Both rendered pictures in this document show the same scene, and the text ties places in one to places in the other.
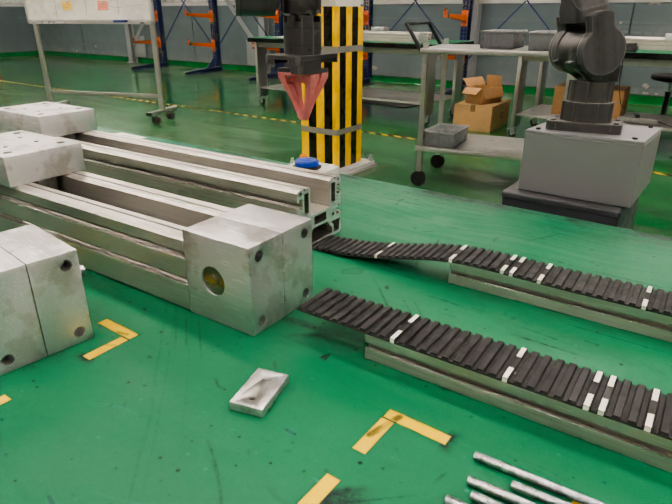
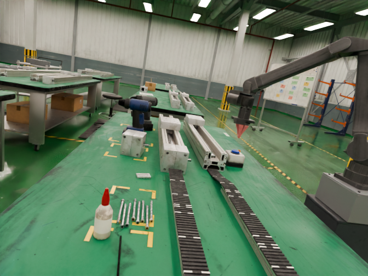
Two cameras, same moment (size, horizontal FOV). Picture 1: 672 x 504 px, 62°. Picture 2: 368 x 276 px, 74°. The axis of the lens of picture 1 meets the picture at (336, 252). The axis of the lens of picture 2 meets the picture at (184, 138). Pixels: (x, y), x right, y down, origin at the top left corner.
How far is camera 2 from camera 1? 0.64 m
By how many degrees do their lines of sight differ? 45
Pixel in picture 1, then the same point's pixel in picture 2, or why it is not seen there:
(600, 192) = (339, 210)
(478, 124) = not seen: outside the picture
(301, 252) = (183, 159)
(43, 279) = (134, 140)
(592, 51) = (352, 148)
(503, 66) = not seen: outside the picture
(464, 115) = not seen: outside the picture
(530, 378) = (177, 197)
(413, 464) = (142, 195)
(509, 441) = (161, 205)
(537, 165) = (322, 188)
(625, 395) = (184, 208)
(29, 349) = (127, 152)
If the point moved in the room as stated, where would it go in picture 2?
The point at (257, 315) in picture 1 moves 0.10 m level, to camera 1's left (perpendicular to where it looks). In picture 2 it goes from (162, 167) to (149, 158)
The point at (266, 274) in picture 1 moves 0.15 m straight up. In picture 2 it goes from (168, 158) to (174, 121)
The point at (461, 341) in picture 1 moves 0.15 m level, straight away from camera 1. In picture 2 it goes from (180, 187) to (218, 185)
